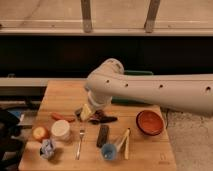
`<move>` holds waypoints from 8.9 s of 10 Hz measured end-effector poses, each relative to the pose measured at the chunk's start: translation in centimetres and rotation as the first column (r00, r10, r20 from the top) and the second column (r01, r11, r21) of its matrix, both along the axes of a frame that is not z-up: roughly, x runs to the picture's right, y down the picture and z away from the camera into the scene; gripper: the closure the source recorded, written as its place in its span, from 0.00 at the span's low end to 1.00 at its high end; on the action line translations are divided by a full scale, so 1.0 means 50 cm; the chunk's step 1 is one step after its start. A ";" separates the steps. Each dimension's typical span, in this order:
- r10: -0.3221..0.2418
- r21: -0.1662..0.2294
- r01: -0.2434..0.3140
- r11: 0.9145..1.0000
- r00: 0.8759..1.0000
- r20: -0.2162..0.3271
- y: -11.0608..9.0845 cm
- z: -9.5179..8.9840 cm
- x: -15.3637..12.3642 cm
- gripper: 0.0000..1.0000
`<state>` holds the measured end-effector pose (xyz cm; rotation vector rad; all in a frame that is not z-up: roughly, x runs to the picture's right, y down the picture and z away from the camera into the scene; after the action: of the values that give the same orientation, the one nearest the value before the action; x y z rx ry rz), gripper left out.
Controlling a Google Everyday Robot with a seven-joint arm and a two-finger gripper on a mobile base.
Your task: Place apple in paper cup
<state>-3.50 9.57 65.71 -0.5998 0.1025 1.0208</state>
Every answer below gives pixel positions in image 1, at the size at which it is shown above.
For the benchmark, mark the crumpled blue white wrapper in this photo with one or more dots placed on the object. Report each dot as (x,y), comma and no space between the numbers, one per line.
(47,149)

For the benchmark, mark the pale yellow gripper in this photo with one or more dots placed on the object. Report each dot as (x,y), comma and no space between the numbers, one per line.
(87,112)

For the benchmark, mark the white paper cup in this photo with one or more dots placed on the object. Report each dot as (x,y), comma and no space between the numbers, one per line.
(61,130)

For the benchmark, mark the green rectangular object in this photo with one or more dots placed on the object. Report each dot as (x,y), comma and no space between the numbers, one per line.
(123,101)

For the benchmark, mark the orange brown bowl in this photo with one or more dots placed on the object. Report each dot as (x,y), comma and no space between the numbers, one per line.
(149,122)

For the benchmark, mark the black rectangular bar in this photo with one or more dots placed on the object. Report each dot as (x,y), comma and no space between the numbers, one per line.
(103,135)

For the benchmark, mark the wooden tongs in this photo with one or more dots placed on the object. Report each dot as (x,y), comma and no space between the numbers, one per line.
(123,143)

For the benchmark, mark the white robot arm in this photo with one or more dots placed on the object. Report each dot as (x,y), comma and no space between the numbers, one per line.
(189,93)

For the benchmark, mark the dark purple eggplant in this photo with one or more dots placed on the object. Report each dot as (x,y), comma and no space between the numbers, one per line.
(100,117)

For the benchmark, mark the red yellow apple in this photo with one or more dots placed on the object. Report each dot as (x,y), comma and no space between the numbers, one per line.
(40,133)

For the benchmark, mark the silver fork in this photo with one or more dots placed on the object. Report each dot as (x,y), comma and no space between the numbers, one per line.
(81,135)

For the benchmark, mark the small blue cup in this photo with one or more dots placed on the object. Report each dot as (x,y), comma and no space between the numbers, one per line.
(109,151)

